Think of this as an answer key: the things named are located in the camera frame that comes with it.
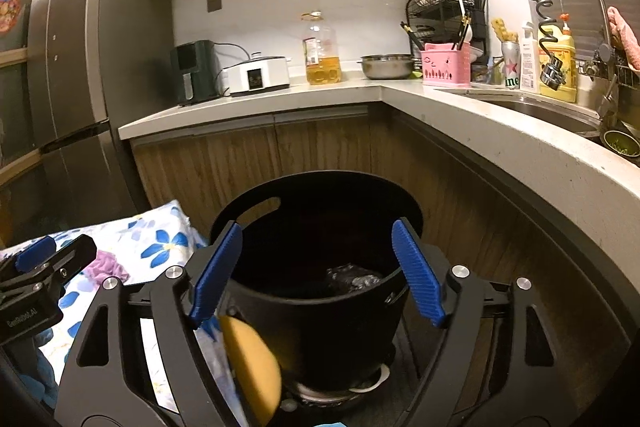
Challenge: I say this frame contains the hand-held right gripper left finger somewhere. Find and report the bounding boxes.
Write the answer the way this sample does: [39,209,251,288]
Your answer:
[54,221,273,427]

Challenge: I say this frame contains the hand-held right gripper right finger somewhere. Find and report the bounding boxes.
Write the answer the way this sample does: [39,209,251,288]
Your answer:
[391,218,568,427]

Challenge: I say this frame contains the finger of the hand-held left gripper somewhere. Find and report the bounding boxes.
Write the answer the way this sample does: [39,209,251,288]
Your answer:
[0,234,98,303]
[0,234,57,280]

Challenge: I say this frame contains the purple plastic bag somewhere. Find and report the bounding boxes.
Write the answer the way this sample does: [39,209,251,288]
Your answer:
[82,249,131,285]

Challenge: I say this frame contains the black plastic bag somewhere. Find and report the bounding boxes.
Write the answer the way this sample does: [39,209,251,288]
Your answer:
[325,263,383,293]

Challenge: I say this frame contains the black trash bin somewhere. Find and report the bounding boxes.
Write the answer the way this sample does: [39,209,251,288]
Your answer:
[209,169,425,400]

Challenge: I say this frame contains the person's left hand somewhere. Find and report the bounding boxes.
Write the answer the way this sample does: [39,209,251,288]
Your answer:
[22,327,61,410]

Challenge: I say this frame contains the floral blue white cloth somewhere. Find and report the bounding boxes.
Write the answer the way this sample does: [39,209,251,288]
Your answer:
[0,199,251,427]

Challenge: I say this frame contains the yellow round pad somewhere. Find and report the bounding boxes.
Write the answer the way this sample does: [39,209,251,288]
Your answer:
[220,314,283,425]

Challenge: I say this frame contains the white round bin stand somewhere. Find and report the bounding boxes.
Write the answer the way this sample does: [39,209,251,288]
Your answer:
[280,362,392,408]

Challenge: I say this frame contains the wooden glass door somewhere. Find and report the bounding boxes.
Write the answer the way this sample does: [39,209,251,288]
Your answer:
[0,0,66,248]

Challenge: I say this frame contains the grey refrigerator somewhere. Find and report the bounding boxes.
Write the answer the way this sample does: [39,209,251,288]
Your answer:
[27,0,176,233]

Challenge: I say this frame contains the white electric cooker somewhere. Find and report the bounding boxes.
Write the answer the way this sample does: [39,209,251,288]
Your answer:
[222,53,292,98]

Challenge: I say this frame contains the steel sink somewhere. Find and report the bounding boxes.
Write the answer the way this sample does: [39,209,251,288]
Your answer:
[440,89,640,158]

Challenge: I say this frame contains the black air fryer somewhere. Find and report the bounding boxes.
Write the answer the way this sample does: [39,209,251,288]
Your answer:
[170,39,223,106]

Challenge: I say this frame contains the steel mixing bowl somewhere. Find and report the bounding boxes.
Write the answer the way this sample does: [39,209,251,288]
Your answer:
[357,53,416,81]

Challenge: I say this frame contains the pink utensil basket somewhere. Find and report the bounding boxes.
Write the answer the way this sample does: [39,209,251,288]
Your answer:
[420,43,473,88]

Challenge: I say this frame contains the silver beer can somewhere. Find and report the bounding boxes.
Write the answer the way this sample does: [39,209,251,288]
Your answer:
[501,41,522,88]

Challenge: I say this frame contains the cooking oil bottle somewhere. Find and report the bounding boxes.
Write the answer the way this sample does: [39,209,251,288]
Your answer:
[301,11,343,86]

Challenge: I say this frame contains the red flower door sticker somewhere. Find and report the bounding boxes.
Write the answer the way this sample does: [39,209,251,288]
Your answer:
[0,0,26,35]

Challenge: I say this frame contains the white soap bottle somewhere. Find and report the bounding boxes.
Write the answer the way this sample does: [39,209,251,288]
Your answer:
[519,22,542,94]

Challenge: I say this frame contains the small bowl with greens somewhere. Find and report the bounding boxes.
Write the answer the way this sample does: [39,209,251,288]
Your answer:
[602,130,640,158]

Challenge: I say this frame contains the yellow detergent bottle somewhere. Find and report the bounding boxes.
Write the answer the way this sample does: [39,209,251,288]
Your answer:
[539,13,578,104]

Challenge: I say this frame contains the black dish rack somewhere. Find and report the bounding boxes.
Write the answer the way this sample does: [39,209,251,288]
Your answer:
[405,0,488,62]

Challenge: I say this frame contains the pink dish cloth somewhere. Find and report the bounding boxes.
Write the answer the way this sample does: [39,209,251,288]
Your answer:
[606,6,640,72]

